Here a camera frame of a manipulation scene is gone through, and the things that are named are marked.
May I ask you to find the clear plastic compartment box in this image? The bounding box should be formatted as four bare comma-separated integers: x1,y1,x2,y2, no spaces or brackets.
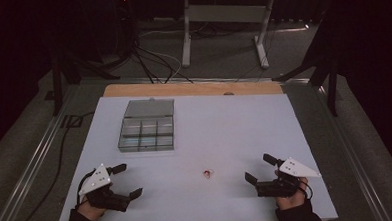
115,96,178,154

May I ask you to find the aluminium rail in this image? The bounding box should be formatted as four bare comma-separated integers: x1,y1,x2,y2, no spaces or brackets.
0,85,87,221
79,68,312,94
316,81,392,221

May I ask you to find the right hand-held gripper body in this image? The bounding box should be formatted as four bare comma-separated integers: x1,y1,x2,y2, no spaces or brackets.
254,156,323,200

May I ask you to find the right hand-held gripper black cable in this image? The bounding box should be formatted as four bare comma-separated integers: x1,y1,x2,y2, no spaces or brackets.
298,179,314,200

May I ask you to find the white metal stand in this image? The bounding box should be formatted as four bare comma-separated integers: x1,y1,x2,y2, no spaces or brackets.
178,0,280,73

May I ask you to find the left hand-held gripper black cable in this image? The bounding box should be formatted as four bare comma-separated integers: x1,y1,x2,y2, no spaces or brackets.
73,168,99,210

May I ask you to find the black tripod stand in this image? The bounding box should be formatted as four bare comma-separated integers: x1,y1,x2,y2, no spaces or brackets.
269,3,342,120
49,52,122,117

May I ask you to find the white floor cable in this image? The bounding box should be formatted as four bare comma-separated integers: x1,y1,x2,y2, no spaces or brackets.
139,28,184,85

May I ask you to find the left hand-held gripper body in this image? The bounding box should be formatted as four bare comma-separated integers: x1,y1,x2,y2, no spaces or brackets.
76,162,132,215

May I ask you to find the person's left hand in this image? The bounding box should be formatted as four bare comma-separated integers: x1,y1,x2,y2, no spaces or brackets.
77,197,109,221

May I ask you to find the white table sheet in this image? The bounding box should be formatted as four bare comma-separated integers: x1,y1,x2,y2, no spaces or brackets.
50,86,339,221

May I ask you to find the black floor cable bundle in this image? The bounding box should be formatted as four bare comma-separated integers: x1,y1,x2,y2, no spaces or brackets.
127,34,195,86

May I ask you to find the hand-held gripper black cable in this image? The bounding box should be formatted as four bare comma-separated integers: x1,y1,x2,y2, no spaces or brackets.
73,168,99,210
298,179,314,200

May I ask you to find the person's right hand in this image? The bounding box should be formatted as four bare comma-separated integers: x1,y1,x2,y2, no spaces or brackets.
275,177,310,211

